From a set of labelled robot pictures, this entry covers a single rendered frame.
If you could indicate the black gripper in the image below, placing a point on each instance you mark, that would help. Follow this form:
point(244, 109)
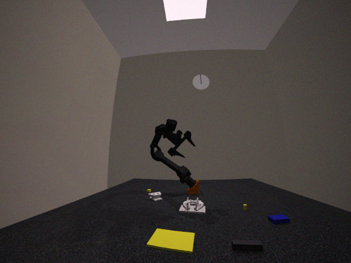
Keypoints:
point(172, 151)

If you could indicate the yellow flat rectangular plate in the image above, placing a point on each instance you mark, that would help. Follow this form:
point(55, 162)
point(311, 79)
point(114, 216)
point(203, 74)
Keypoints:
point(172, 240)

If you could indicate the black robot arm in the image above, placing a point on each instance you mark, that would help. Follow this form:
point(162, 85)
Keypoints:
point(167, 130)

